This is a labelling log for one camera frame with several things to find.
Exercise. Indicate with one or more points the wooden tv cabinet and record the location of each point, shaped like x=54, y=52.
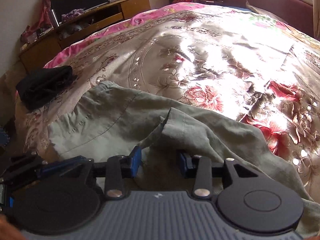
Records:
x=45, y=48

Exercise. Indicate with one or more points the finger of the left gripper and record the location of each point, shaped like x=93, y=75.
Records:
x=20, y=171

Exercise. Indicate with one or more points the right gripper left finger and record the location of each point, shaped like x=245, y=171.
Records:
x=118, y=168

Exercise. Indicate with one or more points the right beige curtain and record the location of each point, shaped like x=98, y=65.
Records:
x=316, y=18

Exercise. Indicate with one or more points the black folded garment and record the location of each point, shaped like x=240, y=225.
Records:
x=41, y=86

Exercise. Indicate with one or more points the maroon padded window bench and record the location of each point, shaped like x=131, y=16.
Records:
x=297, y=13

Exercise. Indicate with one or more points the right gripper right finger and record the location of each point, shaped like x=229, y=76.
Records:
x=199, y=168

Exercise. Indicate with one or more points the floral satin bed quilt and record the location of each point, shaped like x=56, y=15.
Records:
x=246, y=66

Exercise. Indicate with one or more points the grey-green pants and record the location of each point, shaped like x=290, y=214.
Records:
x=111, y=120

